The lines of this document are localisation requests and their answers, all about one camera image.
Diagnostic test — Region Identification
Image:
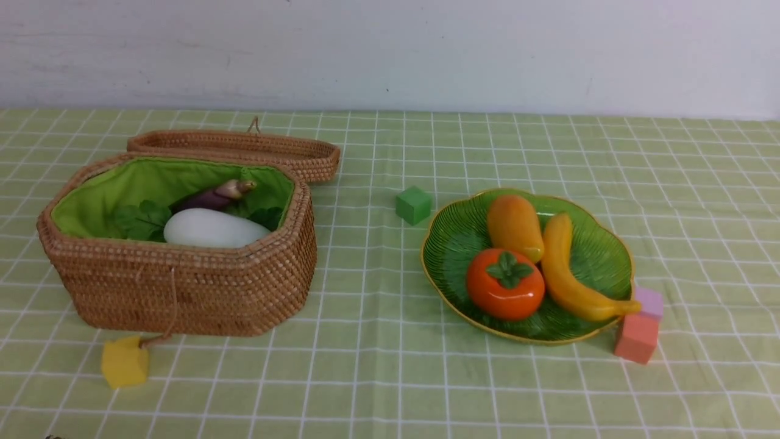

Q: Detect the orange toy mango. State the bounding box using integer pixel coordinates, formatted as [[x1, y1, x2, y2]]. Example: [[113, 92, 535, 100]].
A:
[[486, 194, 544, 264]]

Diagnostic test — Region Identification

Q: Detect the orange toy persimmon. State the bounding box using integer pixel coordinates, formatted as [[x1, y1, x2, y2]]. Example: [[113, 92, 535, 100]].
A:
[[466, 248, 546, 321]]

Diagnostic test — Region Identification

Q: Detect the purple toy eggplant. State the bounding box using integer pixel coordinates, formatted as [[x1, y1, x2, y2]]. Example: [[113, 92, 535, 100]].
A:
[[168, 179, 257, 214]]

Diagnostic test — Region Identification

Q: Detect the white toy radish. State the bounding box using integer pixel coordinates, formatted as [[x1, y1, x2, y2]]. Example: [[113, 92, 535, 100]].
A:
[[110, 200, 272, 249]]

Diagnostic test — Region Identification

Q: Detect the yellow toy banana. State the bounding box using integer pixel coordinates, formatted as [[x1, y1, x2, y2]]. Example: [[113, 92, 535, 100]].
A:
[[541, 212, 643, 322]]

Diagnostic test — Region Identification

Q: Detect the green foam cube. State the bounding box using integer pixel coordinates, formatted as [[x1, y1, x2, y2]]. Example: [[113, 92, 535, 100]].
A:
[[395, 186, 433, 226]]

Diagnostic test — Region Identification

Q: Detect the green glass leaf plate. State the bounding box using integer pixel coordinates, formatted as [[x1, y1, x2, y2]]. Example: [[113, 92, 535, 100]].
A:
[[420, 187, 635, 346]]

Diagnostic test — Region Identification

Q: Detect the woven wicker basket lid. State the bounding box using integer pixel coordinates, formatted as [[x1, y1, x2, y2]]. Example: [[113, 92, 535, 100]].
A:
[[126, 117, 342, 183]]

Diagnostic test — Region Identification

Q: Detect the wooden basket toggle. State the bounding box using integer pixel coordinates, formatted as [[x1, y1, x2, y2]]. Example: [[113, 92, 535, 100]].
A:
[[138, 334, 172, 349]]

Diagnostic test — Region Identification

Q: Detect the pink foam cube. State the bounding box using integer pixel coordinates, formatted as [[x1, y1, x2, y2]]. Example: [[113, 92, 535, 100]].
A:
[[633, 285, 665, 323]]

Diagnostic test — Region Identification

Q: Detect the orange foam cube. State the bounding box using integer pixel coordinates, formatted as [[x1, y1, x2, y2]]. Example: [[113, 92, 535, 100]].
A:
[[614, 314, 659, 365]]

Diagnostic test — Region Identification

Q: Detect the woven wicker basket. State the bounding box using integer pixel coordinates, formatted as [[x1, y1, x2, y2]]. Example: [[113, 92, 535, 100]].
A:
[[37, 152, 317, 337]]

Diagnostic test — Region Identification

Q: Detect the yellow foam cube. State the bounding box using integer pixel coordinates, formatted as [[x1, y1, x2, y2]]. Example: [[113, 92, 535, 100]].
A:
[[101, 335, 149, 390]]

